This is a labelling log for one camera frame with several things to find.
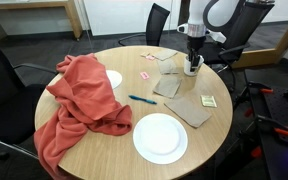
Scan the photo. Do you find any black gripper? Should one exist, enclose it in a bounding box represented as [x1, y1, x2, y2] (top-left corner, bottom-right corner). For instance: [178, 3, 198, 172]
[187, 35, 207, 73]

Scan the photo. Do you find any white printed ceramic cup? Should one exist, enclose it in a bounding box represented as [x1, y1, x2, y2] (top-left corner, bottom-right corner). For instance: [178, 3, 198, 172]
[183, 54, 205, 77]

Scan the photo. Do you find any blue marker pen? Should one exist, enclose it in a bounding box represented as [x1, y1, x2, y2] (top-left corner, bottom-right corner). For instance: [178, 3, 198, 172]
[128, 94, 158, 106]

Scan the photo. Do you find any pink sachet near cup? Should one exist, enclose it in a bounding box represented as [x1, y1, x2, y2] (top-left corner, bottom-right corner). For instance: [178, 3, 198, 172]
[139, 71, 151, 81]

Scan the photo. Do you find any black mesh office chair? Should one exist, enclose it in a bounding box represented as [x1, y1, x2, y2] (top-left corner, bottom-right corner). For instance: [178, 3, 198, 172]
[118, 2, 171, 47]
[186, 0, 276, 94]
[0, 33, 59, 161]

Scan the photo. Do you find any small white plate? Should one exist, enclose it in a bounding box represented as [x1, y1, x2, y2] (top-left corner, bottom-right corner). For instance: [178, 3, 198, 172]
[105, 69, 123, 90]

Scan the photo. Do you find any large white plate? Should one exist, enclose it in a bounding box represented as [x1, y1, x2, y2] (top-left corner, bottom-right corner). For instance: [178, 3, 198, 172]
[132, 112, 189, 165]

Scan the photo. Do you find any orange fleece blanket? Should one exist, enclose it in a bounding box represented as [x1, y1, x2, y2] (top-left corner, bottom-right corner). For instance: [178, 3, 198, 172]
[33, 53, 133, 180]

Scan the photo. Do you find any light wooden desk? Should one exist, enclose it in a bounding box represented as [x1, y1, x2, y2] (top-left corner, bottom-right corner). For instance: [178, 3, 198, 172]
[0, 0, 84, 43]

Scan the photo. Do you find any wooden door frame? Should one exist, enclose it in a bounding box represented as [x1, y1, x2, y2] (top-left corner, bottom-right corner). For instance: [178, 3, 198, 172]
[232, 4, 288, 69]

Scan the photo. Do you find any black clamp with orange handle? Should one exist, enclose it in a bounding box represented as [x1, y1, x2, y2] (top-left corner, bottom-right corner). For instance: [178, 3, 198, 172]
[233, 80, 275, 118]
[238, 114, 288, 159]

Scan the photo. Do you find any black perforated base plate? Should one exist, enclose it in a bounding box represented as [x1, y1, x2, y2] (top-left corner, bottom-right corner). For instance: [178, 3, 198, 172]
[258, 87, 288, 151]

